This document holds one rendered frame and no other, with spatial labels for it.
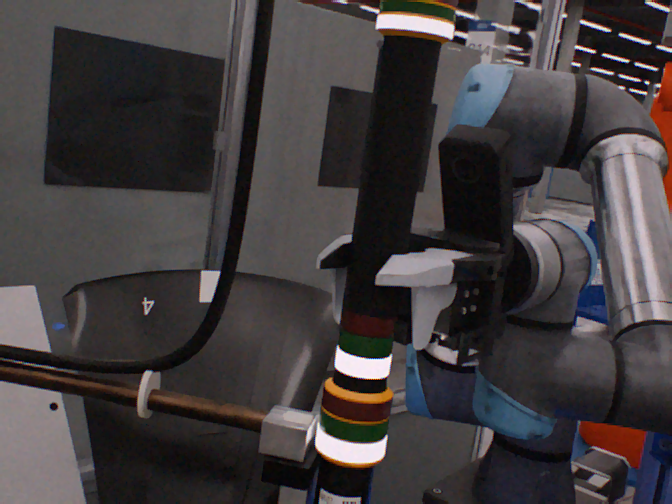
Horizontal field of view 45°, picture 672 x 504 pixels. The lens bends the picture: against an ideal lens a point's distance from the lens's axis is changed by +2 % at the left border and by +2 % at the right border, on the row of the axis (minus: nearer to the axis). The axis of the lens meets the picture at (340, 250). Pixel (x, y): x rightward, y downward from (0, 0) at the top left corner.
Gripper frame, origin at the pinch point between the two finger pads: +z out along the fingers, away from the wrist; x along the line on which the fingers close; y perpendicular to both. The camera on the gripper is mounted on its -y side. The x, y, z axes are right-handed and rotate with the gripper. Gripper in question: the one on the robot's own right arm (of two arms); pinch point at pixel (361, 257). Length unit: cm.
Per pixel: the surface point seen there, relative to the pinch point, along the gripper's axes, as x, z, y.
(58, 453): 32.4, -5.5, 25.5
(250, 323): 14.6, -8.2, 9.0
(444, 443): 49, -127, 63
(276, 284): 15.5, -12.1, 6.4
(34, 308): 41.3, -7.9, 14.4
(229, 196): 61, -55, 6
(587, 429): 84, -382, 134
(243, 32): 61, -55, -19
